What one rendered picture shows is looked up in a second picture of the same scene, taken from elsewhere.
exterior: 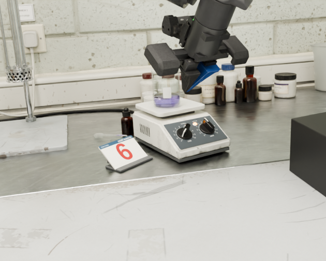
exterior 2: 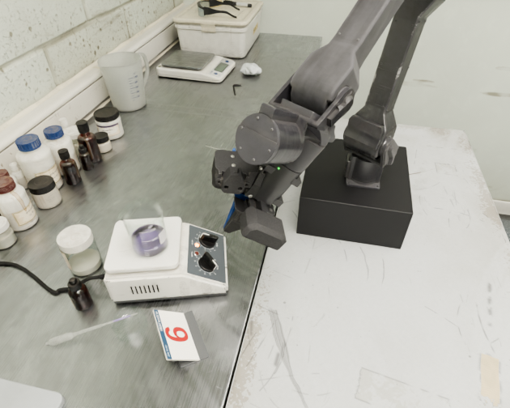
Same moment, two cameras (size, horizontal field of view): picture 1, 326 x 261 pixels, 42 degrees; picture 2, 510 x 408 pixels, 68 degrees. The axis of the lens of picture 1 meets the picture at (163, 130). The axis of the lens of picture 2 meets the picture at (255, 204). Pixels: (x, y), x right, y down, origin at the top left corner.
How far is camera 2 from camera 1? 0.71 m
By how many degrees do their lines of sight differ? 62
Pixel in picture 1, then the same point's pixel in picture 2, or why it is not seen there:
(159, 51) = (269, 224)
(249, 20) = (18, 53)
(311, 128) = (333, 201)
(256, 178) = (298, 259)
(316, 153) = (342, 217)
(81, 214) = not seen: outside the picture
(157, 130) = (178, 282)
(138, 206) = (308, 371)
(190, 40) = (274, 190)
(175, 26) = (244, 180)
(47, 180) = not seen: outside the picture
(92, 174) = (191, 389)
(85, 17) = not seen: outside the picture
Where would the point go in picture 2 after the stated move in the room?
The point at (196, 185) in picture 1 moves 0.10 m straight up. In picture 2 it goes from (287, 305) to (291, 267)
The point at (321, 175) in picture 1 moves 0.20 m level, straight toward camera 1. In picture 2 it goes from (348, 230) to (447, 288)
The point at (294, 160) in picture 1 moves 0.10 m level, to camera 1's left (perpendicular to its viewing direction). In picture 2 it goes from (306, 225) to (289, 260)
